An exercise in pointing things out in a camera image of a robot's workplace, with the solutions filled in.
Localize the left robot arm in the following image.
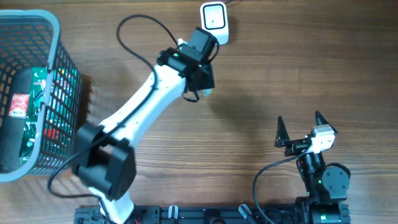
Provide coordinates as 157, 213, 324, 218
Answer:
72, 27, 220, 223

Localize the green lid jar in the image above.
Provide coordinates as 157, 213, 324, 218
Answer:
198, 88, 212, 97

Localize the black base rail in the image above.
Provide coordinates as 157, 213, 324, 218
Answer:
73, 203, 351, 224

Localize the grey plastic mesh basket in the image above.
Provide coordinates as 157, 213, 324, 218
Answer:
1, 9, 83, 183

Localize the black right camera cable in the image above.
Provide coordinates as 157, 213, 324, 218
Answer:
251, 146, 312, 224

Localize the white barcode scanner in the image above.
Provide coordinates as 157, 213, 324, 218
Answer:
200, 1, 229, 45

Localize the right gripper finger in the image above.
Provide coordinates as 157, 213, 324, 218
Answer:
315, 110, 338, 135
274, 116, 290, 148

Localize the green 3M glove package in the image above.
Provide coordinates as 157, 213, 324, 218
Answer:
18, 67, 75, 164

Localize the red tissue packet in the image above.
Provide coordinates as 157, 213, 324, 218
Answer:
9, 94, 29, 119

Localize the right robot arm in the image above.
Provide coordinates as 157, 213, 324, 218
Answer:
274, 111, 351, 224

